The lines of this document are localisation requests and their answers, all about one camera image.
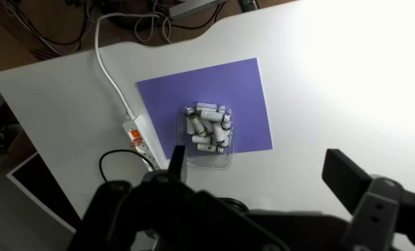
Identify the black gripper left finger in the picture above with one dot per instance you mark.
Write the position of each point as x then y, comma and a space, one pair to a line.
177, 162

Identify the white power strip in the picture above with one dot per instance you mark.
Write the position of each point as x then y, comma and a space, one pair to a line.
140, 137

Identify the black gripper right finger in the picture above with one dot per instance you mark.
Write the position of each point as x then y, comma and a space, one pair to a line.
344, 179

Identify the clear plastic bag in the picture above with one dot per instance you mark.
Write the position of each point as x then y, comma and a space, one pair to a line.
208, 161

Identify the black panel white frame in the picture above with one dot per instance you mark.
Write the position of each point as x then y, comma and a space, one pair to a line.
42, 189

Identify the purple paper mat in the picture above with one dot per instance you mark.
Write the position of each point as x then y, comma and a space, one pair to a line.
170, 92

